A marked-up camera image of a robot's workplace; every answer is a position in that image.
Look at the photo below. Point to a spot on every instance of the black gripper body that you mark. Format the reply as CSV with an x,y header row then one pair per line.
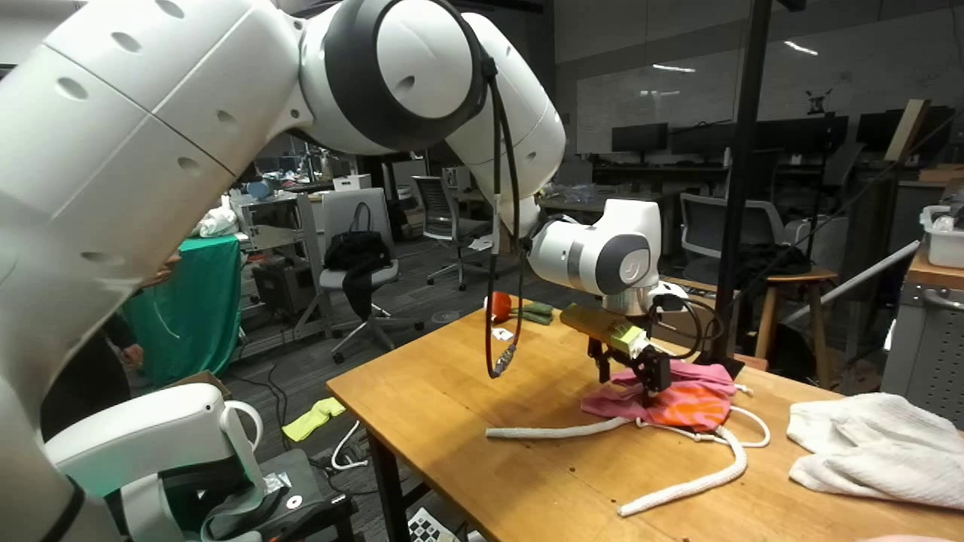
x,y
649,368

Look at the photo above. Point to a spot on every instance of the pink cloth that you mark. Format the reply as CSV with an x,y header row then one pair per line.
x,y
697,399

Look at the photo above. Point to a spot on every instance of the red radish toy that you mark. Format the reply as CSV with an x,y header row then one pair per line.
x,y
518,308

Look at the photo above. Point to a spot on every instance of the white cloth towel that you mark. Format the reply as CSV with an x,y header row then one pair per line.
x,y
878,447

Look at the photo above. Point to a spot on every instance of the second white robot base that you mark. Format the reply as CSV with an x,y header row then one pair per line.
x,y
178,464

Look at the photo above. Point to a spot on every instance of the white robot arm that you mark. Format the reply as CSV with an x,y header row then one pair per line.
x,y
131,119

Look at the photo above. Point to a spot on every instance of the wooden stool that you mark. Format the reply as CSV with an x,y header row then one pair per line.
x,y
792,298

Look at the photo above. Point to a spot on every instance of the black office chair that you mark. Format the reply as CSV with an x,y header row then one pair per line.
x,y
349,238

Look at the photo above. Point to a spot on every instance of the white plastic bin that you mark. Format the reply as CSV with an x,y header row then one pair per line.
x,y
943,236

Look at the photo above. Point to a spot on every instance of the yellow paper on floor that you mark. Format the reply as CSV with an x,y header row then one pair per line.
x,y
319,414

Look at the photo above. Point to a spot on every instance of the black camera stand pole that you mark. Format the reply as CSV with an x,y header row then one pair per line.
x,y
746,137

